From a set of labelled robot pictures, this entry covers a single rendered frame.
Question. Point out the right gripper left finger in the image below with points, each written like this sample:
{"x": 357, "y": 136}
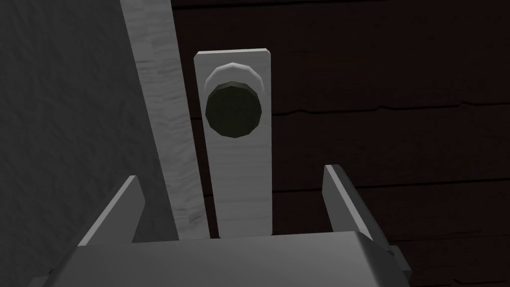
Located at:
{"x": 119, "y": 217}

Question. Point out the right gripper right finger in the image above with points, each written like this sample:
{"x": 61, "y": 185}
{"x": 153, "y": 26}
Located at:
{"x": 346, "y": 203}

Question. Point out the dark brown wooden door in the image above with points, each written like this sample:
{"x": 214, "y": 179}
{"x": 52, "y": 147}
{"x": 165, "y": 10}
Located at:
{"x": 382, "y": 119}

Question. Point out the dark round door knob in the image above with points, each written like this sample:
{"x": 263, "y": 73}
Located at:
{"x": 233, "y": 107}

